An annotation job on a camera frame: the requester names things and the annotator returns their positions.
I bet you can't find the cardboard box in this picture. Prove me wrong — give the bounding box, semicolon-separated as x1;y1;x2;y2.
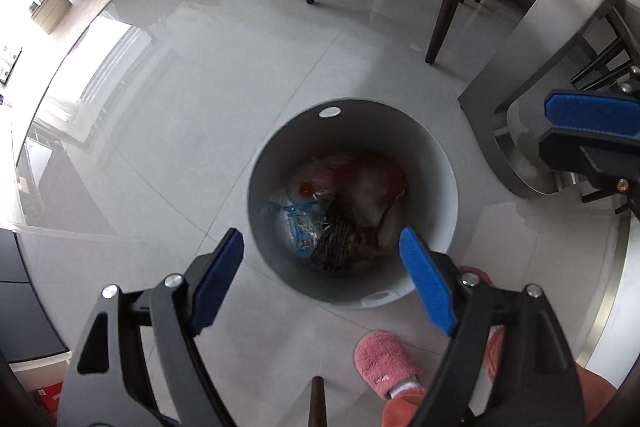
27;0;67;36

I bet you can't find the red packet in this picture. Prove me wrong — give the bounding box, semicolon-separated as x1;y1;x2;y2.
31;381;64;414

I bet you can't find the red foil bag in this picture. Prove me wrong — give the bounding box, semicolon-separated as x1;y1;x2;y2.
340;151;407;228

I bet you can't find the steel table pedestal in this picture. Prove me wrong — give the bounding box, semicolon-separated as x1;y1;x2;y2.
457;0;632;198

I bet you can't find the clear bottle with orange cap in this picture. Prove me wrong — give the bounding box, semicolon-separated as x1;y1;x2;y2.
289;158;342;208

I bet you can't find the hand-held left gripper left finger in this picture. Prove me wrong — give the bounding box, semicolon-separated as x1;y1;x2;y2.
59;228;246;427

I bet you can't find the pink fleece pajamas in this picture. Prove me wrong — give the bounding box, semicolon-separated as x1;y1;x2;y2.
382;326;622;427

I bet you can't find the pink fluffy slipper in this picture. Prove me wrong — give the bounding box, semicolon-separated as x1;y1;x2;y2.
354;330;429;401
457;265;507;383

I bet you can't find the blue printed plastic wrapper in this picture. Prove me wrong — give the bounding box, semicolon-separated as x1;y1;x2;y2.
269;201;327;259

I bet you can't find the black tassel bundle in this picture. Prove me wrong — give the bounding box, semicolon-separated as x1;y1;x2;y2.
311;212;367;274

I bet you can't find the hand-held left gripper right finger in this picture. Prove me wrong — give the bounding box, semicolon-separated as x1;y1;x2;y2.
398;227;586;427

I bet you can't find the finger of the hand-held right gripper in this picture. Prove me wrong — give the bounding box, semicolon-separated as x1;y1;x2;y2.
544;66;640;142
539;129;640;214

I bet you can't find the grey round bin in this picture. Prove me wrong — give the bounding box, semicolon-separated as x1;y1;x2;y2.
247;97;459;311

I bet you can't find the black cabinet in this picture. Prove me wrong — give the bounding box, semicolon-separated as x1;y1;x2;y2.
0;227;69;364

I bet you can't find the dark wooden chair leg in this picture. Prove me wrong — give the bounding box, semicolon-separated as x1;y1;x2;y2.
309;375;329;427

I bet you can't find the brown paper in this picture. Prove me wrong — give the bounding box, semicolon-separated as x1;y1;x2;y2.
350;227;397;269

